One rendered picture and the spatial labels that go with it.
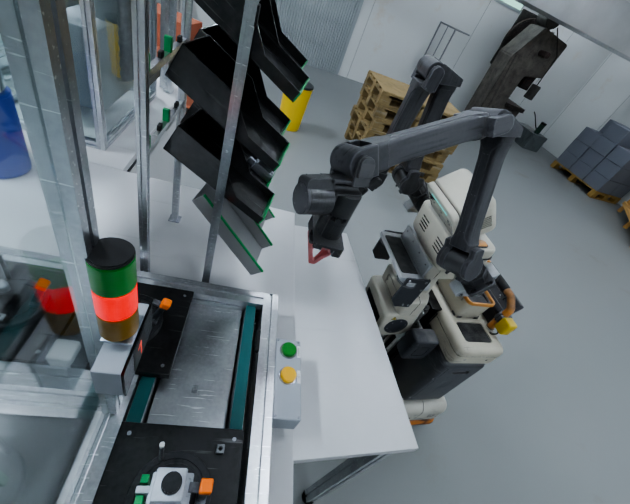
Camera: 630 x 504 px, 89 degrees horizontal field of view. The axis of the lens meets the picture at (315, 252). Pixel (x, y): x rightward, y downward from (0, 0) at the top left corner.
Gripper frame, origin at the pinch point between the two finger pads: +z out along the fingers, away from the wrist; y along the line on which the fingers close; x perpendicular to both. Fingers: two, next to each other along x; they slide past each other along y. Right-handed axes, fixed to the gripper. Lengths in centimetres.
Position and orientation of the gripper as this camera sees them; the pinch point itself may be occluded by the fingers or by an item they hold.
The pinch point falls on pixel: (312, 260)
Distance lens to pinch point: 73.3
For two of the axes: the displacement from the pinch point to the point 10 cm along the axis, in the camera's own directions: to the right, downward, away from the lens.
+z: -3.5, 7.0, 6.3
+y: 0.4, 6.8, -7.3
